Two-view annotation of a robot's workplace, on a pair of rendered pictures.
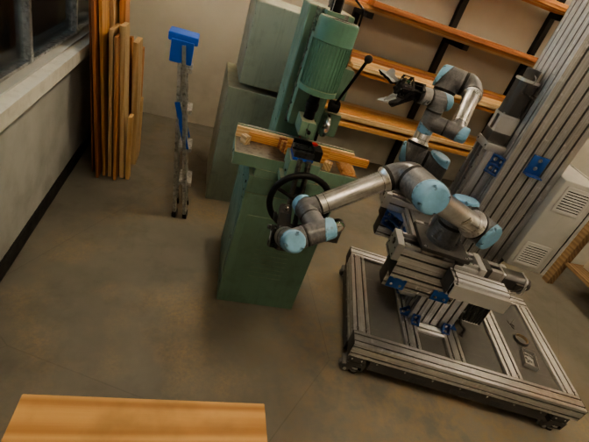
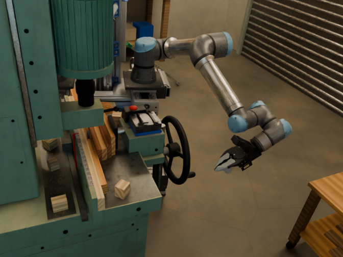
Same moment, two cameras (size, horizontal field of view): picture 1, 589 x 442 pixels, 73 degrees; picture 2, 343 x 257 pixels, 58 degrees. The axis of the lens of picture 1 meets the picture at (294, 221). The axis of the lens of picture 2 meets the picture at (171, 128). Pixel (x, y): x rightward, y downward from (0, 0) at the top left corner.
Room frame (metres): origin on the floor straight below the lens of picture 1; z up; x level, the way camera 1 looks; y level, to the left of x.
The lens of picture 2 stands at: (1.73, 1.02, 1.60)
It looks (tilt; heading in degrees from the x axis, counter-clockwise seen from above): 34 degrees down; 260
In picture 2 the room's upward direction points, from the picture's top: 7 degrees clockwise
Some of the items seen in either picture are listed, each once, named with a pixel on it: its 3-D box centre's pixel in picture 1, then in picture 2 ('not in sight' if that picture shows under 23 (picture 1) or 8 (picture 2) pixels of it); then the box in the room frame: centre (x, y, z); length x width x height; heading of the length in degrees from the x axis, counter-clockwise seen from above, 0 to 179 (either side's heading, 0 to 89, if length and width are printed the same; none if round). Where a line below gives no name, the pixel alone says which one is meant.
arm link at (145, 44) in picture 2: (460, 210); (146, 50); (1.63, -0.66, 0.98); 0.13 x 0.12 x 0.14; 31
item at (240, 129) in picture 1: (296, 144); (82, 142); (1.87, 0.12, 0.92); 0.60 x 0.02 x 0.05; 106
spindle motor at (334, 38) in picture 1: (327, 58); (81, 17); (1.86, 0.10, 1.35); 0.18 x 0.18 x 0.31
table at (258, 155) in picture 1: (296, 166); (118, 148); (1.75, 0.08, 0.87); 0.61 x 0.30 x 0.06; 106
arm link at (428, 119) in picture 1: (432, 123); not in sight; (1.90, -0.44, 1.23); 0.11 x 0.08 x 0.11; 76
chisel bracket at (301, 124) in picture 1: (305, 125); (80, 116); (1.88, 0.10, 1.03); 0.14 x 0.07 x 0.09; 16
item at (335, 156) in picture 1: (310, 150); (85, 131); (1.87, 0.04, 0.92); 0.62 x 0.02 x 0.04; 106
